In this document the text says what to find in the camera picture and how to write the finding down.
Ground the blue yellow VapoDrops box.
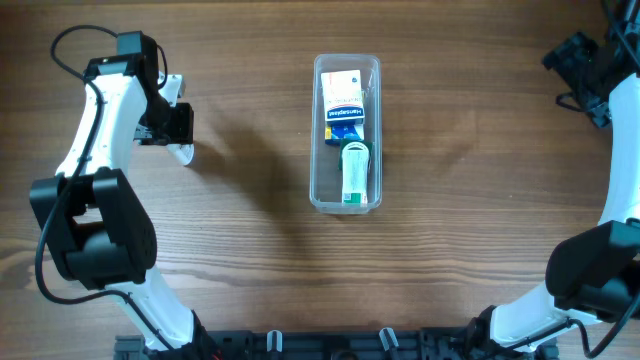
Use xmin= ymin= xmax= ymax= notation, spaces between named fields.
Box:
xmin=323 ymin=90 xmax=366 ymax=145

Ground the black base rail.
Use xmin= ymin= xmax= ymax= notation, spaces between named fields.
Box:
xmin=113 ymin=327 xmax=560 ymax=360

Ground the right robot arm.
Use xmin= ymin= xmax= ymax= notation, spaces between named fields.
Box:
xmin=451 ymin=1 xmax=639 ymax=359

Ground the white Hansaplast plaster box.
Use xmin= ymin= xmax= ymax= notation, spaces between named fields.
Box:
xmin=321 ymin=70 xmax=365 ymax=126

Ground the dark green round-label box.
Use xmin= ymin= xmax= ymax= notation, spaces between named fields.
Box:
xmin=338 ymin=140 xmax=373 ymax=173

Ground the white green medicine box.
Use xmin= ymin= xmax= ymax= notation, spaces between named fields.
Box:
xmin=342 ymin=170 xmax=368 ymax=204

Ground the clear plastic container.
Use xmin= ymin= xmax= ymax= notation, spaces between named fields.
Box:
xmin=309 ymin=54 xmax=382 ymax=214

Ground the white spray bottle clear cap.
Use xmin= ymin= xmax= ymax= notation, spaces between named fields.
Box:
xmin=166 ymin=144 xmax=195 ymax=166

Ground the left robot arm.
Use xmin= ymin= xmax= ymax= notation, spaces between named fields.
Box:
xmin=29 ymin=31 xmax=221 ymax=359

